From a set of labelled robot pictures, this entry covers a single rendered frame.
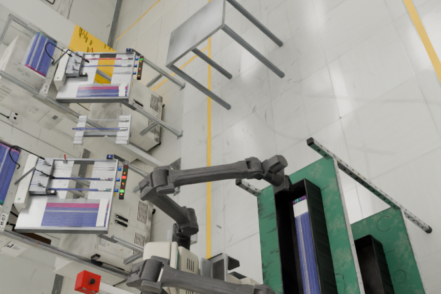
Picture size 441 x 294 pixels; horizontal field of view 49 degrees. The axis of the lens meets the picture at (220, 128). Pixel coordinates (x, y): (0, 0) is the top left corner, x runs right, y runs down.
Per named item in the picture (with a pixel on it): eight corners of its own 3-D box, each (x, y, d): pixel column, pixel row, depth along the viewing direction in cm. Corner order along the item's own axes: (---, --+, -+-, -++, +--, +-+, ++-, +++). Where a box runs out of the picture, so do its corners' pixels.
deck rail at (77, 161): (119, 163, 427) (118, 159, 423) (119, 165, 426) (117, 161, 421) (37, 161, 424) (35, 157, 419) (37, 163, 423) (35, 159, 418)
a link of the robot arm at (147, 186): (130, 177, 190) (133, 199, 184) (161, 163, 187) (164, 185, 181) (183, 218, 224) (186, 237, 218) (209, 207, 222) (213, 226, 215)
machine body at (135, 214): (158, 203, 478) (106, 178, 445) (152, 270, 432) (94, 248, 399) (118, 227, 512) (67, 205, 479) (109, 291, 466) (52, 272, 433)
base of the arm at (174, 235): (172, 224, 230) (170, 247, 222) (174, 215, 224) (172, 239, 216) (190, 225, 231) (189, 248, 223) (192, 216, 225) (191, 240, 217)
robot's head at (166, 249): (144, 301, 204) (138, 287, 193) (148, 255, 218) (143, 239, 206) (178, 300, 204) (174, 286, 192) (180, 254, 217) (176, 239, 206)
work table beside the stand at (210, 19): (284, 76, 428) (222, 24, 384) (228, 110, 468) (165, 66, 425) (283, 42, 456) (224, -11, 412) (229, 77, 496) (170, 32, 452)
